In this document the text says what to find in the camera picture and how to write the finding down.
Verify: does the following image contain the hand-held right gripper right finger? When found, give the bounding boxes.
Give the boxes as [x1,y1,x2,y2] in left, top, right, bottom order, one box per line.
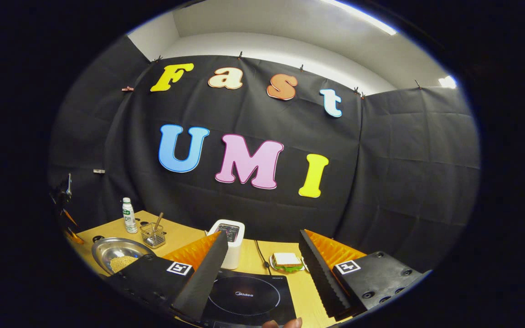
[299,229,433,321]

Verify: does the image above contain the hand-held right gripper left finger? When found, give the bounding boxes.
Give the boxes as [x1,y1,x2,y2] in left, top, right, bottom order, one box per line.
[107,231,229,323]

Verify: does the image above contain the steel pot with black handle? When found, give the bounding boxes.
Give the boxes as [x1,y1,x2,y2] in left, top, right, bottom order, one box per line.
[92,237,156,275]

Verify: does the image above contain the black induction cooktop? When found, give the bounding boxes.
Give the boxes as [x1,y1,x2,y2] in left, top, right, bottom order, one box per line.
[199,268,297,328]

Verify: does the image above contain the pile of yellow soybeans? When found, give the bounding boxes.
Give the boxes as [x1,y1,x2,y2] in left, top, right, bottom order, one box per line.
[110,256,138,274]

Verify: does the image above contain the dark equipment stand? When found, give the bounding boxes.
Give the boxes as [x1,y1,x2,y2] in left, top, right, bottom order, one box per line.
[51,173,73,208]

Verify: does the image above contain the sandwich with lettuce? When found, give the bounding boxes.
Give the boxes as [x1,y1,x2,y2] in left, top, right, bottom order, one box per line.
[273,253,304,272]

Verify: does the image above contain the white toaster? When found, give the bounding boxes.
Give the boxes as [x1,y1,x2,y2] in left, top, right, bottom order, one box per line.
[207,219,246,270]

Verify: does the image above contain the small white plate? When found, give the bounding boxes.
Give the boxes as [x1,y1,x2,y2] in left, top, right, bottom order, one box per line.
[269,254,307,273]

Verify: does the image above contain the white plastic bottle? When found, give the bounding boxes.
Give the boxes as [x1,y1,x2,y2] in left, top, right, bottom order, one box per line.
[122,197,139,234]

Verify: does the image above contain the wooden stick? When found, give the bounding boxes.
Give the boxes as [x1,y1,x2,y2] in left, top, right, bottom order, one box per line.
[151,212,164,242]

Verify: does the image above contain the long ceiling light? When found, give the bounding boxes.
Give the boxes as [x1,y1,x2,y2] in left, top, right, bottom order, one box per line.
[322,0,397,36]

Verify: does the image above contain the black power cable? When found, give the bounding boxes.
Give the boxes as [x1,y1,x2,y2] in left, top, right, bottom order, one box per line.
[254,240,272,275]

